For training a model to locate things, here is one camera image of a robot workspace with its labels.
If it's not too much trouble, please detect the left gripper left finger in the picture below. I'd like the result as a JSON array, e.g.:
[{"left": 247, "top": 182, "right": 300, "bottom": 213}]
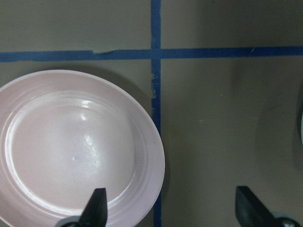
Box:
[{"left": 79, "top": 188, "right": 107, "bottom": 227}]

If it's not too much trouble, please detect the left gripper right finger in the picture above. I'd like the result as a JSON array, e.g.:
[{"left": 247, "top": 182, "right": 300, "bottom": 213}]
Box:
[{"left": 235, "top": 186, "right": 276, "bottom": 227}]

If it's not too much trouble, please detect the pink plate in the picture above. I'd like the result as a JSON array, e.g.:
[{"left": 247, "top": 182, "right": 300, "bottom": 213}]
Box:
[{"left": 0, "top": 70, "right": 165, "bottom": 227}]

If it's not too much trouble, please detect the cream plate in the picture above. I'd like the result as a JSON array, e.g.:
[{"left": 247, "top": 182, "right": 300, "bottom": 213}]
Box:
[{"left": 297, "top": 81, "right": 303, "bottom": 149}]

